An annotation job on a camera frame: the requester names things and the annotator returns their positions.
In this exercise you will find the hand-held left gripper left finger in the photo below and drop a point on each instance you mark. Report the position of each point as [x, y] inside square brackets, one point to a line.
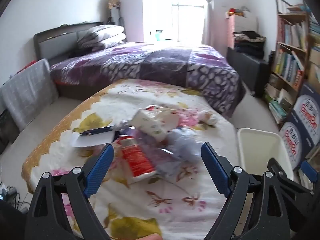
[98, 171]

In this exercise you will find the dark blue printed carton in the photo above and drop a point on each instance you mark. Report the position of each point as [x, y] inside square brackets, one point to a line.
[297, 142]
[310, 110]

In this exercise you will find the colourful toy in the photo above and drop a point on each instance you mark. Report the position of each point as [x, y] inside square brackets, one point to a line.
[235, 11]

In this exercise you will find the pile of books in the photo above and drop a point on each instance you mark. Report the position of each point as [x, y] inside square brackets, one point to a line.
[277, 105]

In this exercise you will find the pile of dark clothes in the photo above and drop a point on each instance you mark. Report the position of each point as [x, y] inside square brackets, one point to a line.
[250, 45]

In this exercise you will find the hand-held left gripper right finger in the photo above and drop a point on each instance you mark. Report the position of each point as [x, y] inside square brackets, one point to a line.
[216, 171]

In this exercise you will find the black cabinet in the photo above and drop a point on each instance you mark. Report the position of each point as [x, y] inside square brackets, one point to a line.
[250, 75]

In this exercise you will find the woven basket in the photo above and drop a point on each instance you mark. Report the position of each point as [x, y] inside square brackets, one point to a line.
[113, 2]

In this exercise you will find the white and red printed wrapper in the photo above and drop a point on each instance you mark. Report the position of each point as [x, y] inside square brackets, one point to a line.
[152, 123]

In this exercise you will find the brown cardboard box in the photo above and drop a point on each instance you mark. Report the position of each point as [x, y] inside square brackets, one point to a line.
[315, 65]

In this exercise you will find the grey checked cushion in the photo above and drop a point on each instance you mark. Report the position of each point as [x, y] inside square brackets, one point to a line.
[27, 92]

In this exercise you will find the white plastic bin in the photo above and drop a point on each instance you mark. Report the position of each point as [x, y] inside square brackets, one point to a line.
[257, 150]

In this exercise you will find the dark grey headboard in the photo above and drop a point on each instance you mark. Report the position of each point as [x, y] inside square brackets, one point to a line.
[57, 42]

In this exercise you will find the blue and white paper envelope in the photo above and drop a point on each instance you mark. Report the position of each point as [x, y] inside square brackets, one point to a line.
[92, 140]

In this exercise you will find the row of pale books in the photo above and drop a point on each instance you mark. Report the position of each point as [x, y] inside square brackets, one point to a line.
[291, 35]

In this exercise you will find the floral blanket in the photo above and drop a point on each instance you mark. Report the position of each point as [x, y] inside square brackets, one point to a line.
[140, 205]

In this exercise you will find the red instant noodle cup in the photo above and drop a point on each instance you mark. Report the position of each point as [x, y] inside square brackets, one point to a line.
[136, 158]

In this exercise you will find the pink curtain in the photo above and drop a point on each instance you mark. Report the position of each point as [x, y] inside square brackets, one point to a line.
[208, 12]

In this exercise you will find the purple patterned blanket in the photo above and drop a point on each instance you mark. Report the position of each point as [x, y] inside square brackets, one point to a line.
[150, 65]

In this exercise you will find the crumpled white tissue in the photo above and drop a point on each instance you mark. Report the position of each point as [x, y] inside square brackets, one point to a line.
[207, 117]

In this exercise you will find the red cloth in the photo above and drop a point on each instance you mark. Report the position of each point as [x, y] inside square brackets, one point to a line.
[30, 65]

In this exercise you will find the wooden bookshelf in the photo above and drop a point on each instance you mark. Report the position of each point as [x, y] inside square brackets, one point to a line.
[292, 16]

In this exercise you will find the window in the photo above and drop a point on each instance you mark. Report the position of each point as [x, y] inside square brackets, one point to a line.
[160, 7]

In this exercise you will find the black bottle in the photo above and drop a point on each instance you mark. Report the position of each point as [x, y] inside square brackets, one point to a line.
[271, 57]

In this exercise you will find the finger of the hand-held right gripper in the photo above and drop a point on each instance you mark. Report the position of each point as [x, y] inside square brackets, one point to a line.
[309, 171]
[287, 182]

